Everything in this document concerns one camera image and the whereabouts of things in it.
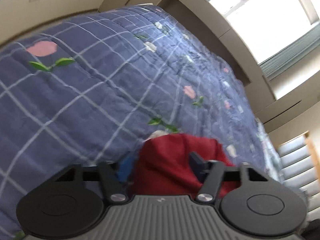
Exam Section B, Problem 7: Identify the red sweater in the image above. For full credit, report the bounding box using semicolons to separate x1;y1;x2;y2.
128;134;233;197

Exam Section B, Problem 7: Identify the blue plaid floral quilt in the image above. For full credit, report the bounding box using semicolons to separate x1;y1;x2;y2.
0;4;283;240

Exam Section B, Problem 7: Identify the pale blue curtain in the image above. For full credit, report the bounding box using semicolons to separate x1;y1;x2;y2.
259;23;319;81

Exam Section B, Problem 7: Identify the bright window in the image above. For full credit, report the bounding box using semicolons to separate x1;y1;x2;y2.
207;0;319;64

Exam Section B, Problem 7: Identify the padded headboard with wood frame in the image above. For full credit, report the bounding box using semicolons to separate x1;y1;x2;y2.
278;132;319;220

